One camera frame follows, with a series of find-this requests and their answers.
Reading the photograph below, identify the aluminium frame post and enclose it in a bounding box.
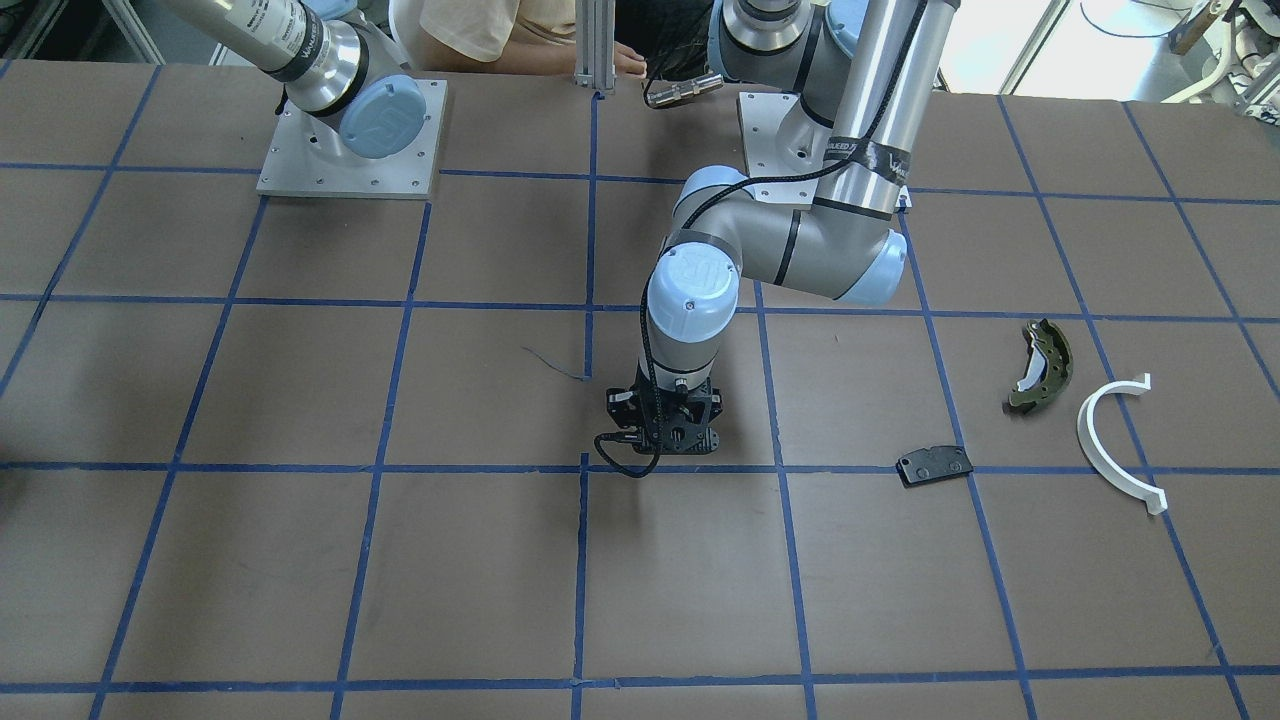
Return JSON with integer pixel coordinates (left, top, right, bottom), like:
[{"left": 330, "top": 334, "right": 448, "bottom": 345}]
[{"left": 573, "top": 0, "right": 616, "bottom": 97}]

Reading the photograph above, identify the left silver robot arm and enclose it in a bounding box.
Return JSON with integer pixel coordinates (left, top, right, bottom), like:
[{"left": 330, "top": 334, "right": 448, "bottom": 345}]
[{"left": 595, "top": 1, "right": 959, "bottom": 459}]

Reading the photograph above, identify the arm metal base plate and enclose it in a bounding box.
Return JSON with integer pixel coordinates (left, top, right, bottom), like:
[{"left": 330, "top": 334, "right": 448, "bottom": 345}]
[
  {"left": 739, "top": 92, "right": 913, "bottom": 211},
  {"left": 256, "top": 78, "right": 448, "bottom": 200}
]

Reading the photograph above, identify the white curved plastic part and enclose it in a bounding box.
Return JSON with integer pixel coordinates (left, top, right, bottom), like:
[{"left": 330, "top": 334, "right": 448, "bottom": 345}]
[{"left": 1076, "top": 373, "right": 1169, "bottom": 518}]

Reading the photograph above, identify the olive green brake shoe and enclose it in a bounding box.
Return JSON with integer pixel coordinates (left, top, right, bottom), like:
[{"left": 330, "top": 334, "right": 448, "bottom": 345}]
[{"left": 1004, "top": 318, "right": 1073, "bottom": 415}]

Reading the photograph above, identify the person in beige shirt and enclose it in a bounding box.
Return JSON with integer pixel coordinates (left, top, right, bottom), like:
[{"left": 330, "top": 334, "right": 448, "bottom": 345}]
[{"left": 419, "top": 0, "right": 649, "bottom": 79}]

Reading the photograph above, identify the black brake pad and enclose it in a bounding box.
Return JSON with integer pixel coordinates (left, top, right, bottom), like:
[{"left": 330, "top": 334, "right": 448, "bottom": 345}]
[{"left": 895, "top": 445, "right": 974, "bottom": 488}]

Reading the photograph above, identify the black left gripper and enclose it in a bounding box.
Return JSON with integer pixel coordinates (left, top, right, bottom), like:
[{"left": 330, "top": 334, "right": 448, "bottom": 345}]
[{"left": 605, "top": 380, "right": 723, "bottom": 455}]

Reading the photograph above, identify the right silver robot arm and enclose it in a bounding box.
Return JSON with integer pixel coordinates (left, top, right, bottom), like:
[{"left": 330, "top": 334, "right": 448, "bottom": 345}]
[{"left": 166, "top": 1, "right": 428, "bottom": 159}]

